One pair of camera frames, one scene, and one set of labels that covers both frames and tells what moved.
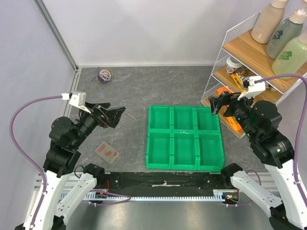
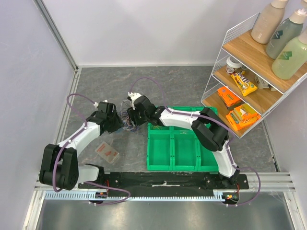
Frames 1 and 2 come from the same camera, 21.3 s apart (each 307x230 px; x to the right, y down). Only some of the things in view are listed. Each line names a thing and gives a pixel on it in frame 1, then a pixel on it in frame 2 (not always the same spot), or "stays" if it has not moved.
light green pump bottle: (290, 56) stays
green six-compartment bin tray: (186, 138) stays
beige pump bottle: (267, 22) stays
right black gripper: (227, 104) -> (134, 116)
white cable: (105, 74) -> (124, 100)
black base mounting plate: (149, 183) stays
